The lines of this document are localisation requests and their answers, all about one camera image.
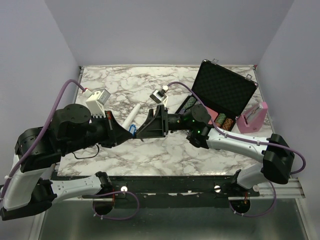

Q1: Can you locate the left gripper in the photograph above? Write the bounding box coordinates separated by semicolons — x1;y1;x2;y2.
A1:
63;110;134;154

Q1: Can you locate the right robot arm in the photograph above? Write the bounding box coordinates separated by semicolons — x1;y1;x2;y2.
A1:
134;104;295;196

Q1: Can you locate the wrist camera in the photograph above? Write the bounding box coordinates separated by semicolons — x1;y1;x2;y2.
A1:
83;88;111;118
149;85;169;107

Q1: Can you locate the pink card holder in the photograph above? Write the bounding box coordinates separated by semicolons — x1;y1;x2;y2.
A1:
236;101;268;134

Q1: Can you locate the black poker chip case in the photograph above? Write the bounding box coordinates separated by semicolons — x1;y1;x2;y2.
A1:
191;59;258;131

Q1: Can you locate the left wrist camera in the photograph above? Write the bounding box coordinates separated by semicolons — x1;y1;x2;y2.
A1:
83;88;111;118

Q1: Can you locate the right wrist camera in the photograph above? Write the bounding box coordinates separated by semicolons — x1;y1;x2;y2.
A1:
149;85;169;107

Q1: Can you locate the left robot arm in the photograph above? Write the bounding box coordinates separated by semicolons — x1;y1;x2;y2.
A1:
0;103;133;221

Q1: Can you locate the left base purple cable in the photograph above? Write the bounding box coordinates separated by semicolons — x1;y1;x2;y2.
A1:
92;191;140;221

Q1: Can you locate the aluminium frame rail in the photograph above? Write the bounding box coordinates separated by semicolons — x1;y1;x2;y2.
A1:
257;178;306;199

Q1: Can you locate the white cylindrical tube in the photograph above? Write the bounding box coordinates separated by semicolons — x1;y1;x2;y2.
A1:
121;103;141;130

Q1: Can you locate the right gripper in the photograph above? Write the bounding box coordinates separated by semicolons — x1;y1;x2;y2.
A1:
132;105;194;140

